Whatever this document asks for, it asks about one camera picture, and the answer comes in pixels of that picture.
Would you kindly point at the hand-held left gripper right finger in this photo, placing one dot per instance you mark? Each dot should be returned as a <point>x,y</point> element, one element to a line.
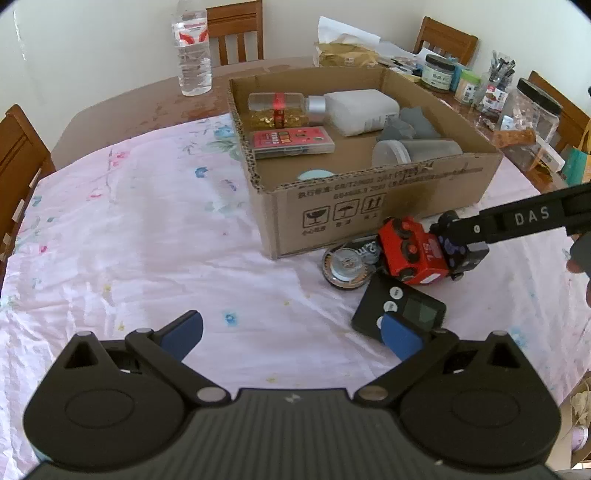
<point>400,338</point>

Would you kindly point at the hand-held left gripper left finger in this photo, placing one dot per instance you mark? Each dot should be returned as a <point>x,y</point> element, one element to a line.
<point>182,330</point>

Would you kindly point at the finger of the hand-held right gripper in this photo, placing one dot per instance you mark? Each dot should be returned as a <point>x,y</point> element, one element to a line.
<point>459,228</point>

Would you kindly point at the black toy cube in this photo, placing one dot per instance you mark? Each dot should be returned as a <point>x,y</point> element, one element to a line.
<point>466,258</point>

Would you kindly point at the clear plastic jar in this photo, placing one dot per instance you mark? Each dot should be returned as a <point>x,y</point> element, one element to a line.
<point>415,152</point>

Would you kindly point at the brown cardboard box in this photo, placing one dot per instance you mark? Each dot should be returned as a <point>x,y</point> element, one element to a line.
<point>369,198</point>

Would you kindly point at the grey elephant toy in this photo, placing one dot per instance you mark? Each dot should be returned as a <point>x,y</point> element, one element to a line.
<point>408,124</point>

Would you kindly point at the white translucent plastic box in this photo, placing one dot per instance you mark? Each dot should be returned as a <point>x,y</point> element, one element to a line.
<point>360,113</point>

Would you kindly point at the teal round case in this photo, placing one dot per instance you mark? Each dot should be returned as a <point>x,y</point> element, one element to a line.
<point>316,175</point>

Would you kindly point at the red card box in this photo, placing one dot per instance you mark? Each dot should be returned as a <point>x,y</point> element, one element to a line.
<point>291,143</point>

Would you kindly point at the yellow capsule bottle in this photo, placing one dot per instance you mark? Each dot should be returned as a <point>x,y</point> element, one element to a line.
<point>277,110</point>

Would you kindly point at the person's right hand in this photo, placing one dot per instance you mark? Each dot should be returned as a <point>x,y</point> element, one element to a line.
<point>581,256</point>

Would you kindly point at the black digital timer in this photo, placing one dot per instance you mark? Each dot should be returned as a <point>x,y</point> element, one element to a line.
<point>415,314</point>

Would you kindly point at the small orange white box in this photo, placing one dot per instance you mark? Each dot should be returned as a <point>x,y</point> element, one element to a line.
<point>549,157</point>

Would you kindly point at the teal paper bag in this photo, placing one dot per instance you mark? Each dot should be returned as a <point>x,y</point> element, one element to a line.
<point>577,166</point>

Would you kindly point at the pink floral tablecloth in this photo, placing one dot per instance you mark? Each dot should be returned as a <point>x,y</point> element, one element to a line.
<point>138,258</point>

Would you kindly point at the large clear black lid jar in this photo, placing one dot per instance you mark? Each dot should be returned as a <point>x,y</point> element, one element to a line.
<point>526,124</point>

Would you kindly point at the wooden chair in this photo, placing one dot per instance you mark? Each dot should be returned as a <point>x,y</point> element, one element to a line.
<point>575,115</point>
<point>235,34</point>
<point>21,152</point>
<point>445,39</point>

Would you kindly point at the clear pen holder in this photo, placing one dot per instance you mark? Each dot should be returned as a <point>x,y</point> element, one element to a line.
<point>495,90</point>

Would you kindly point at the green lid small jar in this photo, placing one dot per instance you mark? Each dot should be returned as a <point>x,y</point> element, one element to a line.
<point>467,87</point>

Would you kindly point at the black lid glass jar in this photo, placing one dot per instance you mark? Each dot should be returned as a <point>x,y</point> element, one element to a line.
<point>437,76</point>

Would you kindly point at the clear plastic water bottle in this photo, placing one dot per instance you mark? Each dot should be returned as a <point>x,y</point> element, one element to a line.
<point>193,55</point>

